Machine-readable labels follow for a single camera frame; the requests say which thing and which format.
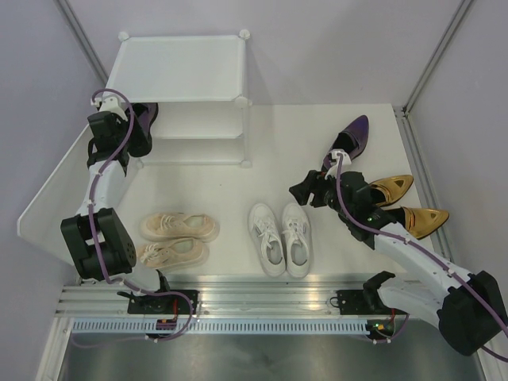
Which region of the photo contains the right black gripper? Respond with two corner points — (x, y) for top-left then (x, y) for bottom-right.
(289, 168), (352, 219)

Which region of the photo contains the purple loafer shoe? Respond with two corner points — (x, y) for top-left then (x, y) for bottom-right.
(129, 102), (159, 157)
(330, 115), (369, 160)

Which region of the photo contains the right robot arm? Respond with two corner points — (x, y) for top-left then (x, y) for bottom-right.
(289, 171), (507, 356)

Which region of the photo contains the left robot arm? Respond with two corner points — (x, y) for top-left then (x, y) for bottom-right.
(60, 102), (197, 315)

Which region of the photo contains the upper gold pointed shoe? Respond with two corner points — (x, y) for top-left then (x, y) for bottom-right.
(369, 175), (414, 207)

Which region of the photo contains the gold pointed shoe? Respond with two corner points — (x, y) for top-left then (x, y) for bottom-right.
(369, 175), (414, 207)
(387, 206), (449, 240)

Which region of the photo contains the lower gold pointed shoe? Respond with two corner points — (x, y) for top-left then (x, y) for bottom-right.
(387, 206), (449, 240)

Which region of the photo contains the white cabinet door panel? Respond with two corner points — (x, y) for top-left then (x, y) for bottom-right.
(17, 127), (92, 265)

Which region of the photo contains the white plastic shoe cabinet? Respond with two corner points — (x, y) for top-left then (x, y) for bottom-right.
(107, 29), (252, 168)

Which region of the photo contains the right white sneaker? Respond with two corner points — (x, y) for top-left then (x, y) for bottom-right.
(282, 203), (313, 279)

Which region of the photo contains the white sneaker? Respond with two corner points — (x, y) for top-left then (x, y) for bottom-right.
(282, 203), (313, 279)
(248, 203), (286, 277)

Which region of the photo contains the left white sneaker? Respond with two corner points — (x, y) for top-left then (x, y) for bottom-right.
(248, 203), (286, 277)

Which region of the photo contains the upper beige sneaker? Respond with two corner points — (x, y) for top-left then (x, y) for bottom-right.
(140, 212), (220, 242)

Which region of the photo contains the beige sneaker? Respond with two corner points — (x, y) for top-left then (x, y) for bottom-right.
(136, 238), (209, 270)
(140, 212), (220, 242)

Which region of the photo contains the lower beige sneaker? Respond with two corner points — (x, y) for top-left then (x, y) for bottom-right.
(136, 238), (209, 270)

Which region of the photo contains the right aluminium frame post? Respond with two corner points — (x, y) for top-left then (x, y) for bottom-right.
(400, 0), (475, 116)

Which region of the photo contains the aluminium frame post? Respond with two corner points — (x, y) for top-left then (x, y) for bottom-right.
(54, 0), (108, 85)
(400, 0), (475, 116)

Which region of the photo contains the left aluminium frame post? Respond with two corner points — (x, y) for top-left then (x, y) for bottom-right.
(54, 0), (108, 85)

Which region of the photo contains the aluminium rail base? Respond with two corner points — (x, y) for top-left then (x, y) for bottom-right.
(55, 257), (488, 318)

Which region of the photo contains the white slotted cable duct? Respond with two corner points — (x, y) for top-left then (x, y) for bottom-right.
(72, 318), (368, 335)

